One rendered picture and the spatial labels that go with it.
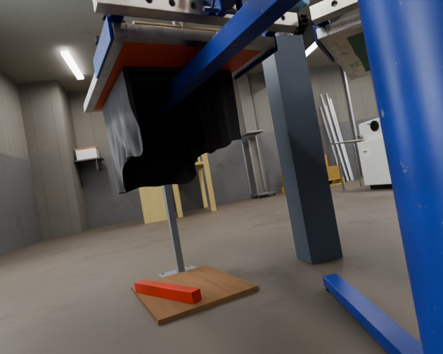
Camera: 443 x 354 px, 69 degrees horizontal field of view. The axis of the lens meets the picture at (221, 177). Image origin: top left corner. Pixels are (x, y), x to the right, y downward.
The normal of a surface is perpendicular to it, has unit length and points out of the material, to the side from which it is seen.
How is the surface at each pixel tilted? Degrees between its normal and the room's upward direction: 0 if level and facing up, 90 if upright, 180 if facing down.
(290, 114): 90
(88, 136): 90
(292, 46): 90
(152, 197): 90
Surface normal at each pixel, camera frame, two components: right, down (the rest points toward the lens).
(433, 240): -0.90, 0.14
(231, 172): 0.20, -0.06
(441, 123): -0.73, 0.11
